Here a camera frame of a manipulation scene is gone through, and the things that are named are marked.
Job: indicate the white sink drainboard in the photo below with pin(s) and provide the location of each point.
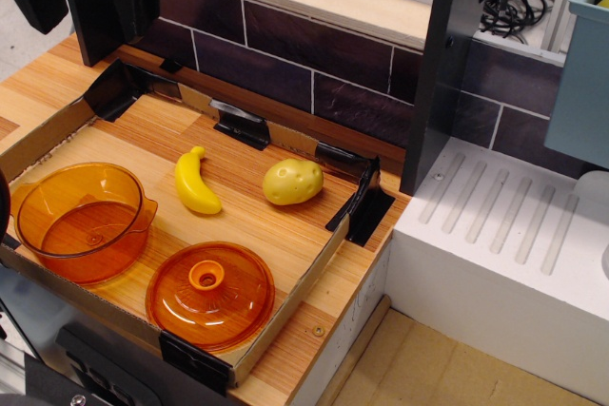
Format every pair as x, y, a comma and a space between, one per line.
511, 259

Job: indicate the light blue plastic bin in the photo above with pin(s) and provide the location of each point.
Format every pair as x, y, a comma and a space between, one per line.
578, 124

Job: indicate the cardboard fence with black tape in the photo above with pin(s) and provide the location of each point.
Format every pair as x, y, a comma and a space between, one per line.
321, 253

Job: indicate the yellow toy potato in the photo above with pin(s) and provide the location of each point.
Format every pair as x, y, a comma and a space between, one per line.
293, 181

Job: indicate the orange transparent pot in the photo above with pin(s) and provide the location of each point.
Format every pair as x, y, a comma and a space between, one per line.
87, 223

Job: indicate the yellow toy banana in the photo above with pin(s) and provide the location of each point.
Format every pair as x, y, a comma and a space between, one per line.
190, 186

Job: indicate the orange transparent pot lid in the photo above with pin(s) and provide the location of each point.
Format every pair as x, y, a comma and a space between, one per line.
215, 295

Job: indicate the dark grey vertical post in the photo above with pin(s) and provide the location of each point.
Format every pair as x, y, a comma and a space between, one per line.
451, 28

